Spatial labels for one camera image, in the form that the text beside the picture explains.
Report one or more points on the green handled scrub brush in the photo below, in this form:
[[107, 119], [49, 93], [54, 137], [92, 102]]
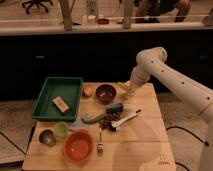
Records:
[[112, 108]]

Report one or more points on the tan sponge block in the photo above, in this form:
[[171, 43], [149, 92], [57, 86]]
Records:
[[60, 104]]

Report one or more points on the grey blue cloth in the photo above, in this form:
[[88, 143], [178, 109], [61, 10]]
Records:
[[78, 125]]

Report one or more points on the yellow banana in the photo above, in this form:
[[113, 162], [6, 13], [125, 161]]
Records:
[[124, 87]]

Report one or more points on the small metal cup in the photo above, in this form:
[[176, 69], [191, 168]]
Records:
[[47, 137]]

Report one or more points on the green plastic tray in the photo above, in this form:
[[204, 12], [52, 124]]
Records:
[[68, 88]]

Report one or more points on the red dish on counter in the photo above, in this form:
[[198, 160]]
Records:
[[103, 21]]

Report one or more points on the orange peach fruit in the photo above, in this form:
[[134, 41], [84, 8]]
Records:
[[87, 91]]

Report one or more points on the purple bowl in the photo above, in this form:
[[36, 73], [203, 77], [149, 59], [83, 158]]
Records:
[[105, 93]]

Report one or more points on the silver fork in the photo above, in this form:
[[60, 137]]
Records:
[[100, 143]]

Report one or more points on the wooden board table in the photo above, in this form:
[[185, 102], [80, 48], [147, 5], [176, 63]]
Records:
[[141, 144]]

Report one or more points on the seated person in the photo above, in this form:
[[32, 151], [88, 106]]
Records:
[[148, 10]]

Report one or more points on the small green cup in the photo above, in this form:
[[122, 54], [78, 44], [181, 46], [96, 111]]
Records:
[[60, 129]]

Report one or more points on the red grapes bunch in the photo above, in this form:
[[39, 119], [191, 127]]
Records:
[[106, 121]]

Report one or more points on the orange bowl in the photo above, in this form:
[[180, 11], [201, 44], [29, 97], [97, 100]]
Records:
[[78, 146]]

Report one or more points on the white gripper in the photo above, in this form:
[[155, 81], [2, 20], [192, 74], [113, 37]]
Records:
[[133, 88]]

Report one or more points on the black office chair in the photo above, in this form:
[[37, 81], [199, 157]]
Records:
[[30, 3]]

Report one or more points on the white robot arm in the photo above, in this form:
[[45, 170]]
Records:
[[151, 62]]

